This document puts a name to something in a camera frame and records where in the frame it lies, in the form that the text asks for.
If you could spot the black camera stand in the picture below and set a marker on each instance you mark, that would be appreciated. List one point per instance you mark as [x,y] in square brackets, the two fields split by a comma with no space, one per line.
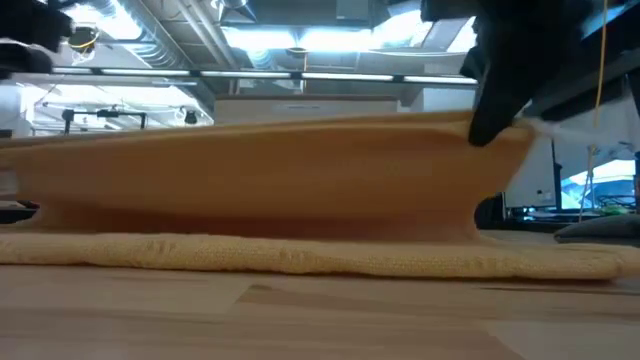
[105,114]

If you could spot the orange-yellow towel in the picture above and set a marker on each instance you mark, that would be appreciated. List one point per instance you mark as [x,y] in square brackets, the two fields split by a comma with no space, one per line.
[250,175]

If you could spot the black background equipment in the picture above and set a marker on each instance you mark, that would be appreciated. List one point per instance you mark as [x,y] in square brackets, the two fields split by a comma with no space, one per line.
[489,212]

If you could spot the black rig strut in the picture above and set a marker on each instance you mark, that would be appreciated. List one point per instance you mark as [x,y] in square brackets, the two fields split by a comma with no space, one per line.
[570,85]

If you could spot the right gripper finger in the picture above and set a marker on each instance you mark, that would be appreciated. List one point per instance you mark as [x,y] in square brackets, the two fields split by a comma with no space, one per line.
[500,90]

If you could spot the white board panel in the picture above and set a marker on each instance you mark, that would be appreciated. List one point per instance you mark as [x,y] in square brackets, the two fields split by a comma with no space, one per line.
[532,180]

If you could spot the dark grey waffle towel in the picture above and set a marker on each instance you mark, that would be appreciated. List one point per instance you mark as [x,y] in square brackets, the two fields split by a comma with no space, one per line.
[605,227]

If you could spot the beige fabric storage box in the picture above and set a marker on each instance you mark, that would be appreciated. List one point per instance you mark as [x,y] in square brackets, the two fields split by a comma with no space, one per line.
[300,107]

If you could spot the long white light bar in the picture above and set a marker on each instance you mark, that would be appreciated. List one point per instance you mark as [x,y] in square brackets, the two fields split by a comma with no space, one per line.
[250,75]

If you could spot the black metal table frame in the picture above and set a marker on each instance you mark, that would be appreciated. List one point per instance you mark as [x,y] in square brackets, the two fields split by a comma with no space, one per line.
[15,212]

